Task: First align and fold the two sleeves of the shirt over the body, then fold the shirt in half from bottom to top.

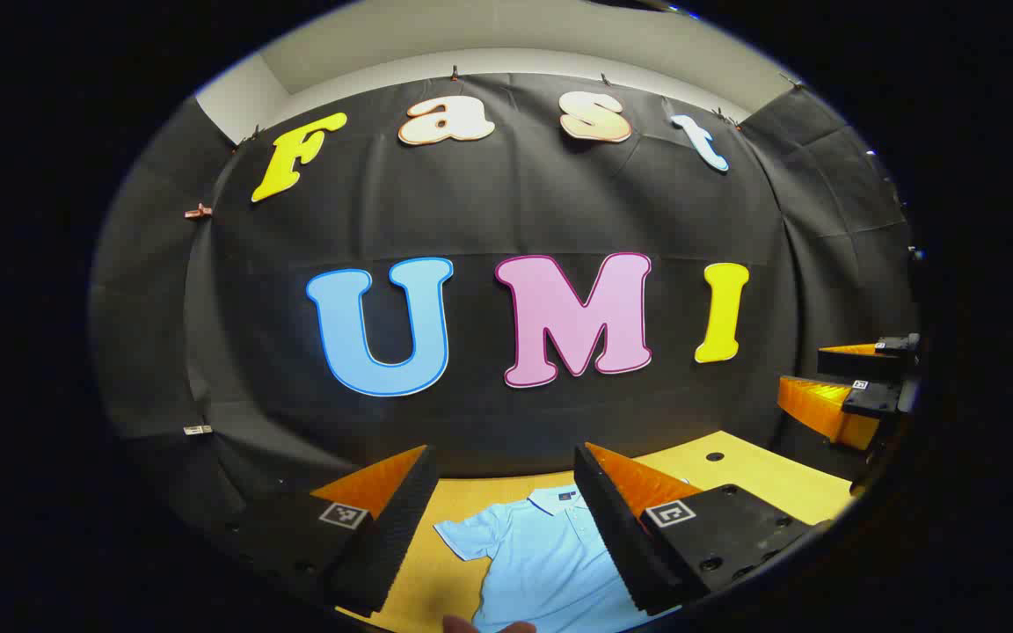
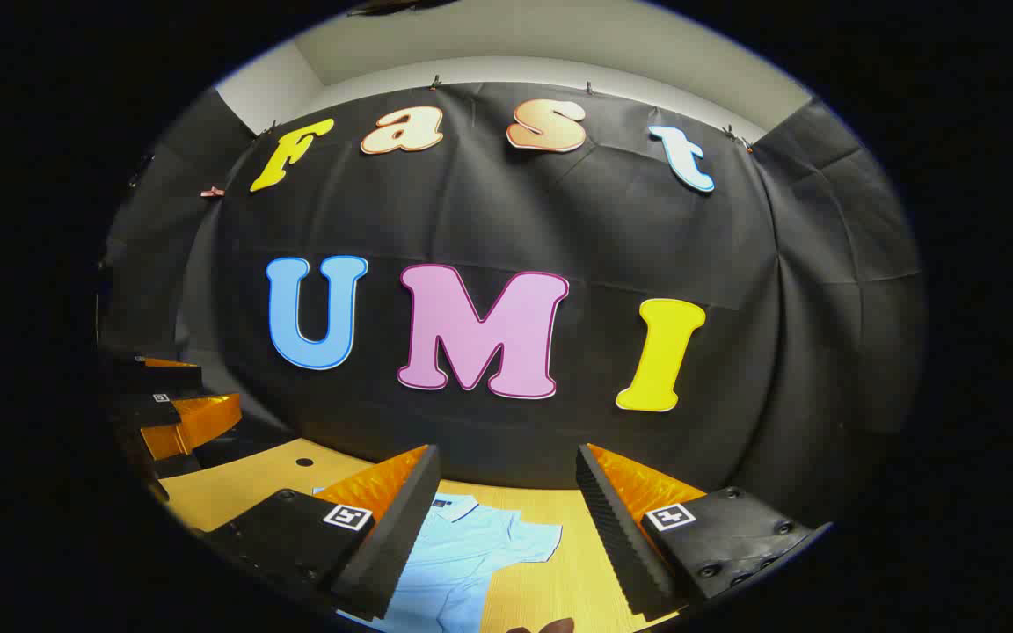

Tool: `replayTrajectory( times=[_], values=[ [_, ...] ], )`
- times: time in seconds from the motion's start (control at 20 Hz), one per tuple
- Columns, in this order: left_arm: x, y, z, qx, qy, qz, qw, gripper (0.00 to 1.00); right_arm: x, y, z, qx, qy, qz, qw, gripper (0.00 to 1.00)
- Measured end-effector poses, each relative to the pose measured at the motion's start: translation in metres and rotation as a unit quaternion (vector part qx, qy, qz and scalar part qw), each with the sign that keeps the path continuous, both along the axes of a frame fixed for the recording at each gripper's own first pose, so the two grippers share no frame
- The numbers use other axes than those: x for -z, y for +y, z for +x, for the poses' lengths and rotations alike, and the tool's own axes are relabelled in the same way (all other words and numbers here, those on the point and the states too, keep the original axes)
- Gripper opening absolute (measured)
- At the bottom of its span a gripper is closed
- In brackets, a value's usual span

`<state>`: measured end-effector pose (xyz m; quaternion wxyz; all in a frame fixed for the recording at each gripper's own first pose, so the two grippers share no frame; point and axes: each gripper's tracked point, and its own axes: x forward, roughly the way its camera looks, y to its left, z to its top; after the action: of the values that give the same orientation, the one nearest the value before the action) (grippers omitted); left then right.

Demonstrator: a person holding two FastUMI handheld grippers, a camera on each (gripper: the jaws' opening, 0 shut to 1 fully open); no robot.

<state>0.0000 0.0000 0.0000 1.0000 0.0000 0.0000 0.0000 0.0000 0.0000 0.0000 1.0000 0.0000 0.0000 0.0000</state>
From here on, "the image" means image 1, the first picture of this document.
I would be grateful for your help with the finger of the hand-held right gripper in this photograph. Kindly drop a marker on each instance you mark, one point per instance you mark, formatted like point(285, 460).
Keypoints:
point(858, 362)
point(827, 409)

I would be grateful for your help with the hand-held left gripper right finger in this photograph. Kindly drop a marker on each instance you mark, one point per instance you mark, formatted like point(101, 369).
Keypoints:
point(616, 536)

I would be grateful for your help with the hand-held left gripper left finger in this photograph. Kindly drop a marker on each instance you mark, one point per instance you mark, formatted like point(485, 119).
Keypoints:
point(392, 536)

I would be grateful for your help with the light blue T-shirt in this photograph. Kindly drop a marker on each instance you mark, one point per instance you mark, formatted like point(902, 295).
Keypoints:
point(542, 563)

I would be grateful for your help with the small white clip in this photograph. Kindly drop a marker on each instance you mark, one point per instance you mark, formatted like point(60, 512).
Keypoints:
point(197, 430)

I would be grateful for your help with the black backdrop cloth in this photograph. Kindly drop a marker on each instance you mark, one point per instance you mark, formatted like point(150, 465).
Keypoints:
point(471, 220)

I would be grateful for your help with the small orange clip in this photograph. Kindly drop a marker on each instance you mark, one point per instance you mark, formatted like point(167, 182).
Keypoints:
point(198, 211)

